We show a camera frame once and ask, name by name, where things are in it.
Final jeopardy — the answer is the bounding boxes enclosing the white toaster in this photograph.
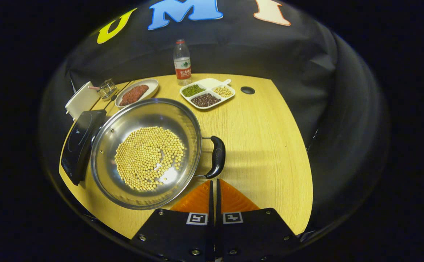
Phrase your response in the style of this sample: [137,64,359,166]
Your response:
[65,81,100,120]

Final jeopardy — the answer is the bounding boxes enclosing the clear plastic water bottle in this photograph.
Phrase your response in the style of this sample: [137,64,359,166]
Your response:
[173,39,192,86]

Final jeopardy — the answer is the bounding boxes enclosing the wire mesh basket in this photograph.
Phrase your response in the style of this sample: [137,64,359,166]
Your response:
[98,78,118,101]

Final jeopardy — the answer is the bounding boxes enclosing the thin black cable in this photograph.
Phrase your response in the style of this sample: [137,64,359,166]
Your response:
[99,81,135,110]

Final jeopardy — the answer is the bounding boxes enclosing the pile of soybeans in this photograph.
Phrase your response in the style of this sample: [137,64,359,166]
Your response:
[114,126,186,192]

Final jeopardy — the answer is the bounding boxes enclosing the small heap of pale beans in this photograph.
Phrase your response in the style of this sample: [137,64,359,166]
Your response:
[213,86,233,98]

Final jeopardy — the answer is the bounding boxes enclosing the white oval plate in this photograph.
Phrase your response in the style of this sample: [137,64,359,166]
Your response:
[115,79,159,109]

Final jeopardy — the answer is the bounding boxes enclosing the heap of green beans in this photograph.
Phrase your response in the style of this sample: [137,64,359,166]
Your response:
[182,84,205,98]

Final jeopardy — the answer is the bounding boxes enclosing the black induction cooktop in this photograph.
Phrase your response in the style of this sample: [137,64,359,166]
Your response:
[60,109,107,186]

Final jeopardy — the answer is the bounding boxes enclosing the white divided dish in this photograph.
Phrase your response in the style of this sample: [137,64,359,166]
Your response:
[180,78,236,110]

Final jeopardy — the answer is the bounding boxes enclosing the stainless steel pot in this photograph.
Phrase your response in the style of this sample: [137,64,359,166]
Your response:
[90,98,226,211]

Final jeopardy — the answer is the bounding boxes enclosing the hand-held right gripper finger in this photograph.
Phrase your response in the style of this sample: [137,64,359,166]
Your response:
[216,178,301,262]
[130,179,215,262]

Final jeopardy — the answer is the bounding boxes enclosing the heap of dark red beans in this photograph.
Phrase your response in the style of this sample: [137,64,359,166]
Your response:
[191,94,221,108]

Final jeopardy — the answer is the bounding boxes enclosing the red meat slice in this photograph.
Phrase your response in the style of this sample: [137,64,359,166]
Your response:
[120,85,149,106]

